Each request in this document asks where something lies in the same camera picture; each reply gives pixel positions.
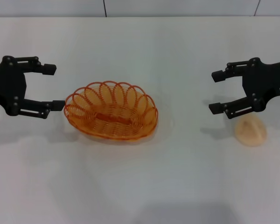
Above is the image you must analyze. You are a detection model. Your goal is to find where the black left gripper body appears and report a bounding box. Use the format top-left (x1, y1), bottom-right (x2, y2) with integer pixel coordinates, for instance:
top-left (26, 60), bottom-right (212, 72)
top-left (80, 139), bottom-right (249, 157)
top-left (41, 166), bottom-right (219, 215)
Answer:
top-left (0, 55), bottom-right (27, 117)

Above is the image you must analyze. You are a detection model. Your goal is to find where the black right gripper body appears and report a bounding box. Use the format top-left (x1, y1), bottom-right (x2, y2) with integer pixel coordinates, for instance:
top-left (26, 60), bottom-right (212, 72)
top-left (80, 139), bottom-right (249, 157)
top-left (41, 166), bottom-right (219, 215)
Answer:
top-left (242, 57), bottom-right (280, 112)

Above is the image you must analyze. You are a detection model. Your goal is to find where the beige bread bun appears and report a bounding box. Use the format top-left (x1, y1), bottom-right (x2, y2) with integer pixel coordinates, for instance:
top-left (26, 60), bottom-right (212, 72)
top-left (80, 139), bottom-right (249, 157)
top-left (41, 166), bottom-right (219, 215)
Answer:
top-left (234, 116), bottom-right (267, 147)

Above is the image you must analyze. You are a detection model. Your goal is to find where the orange woven plastic basket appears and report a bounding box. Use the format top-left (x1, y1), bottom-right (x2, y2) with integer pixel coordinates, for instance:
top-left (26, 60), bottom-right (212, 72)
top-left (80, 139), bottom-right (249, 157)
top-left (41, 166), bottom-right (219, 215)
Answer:
top-left (63, 81), bottom-right (159, 141)

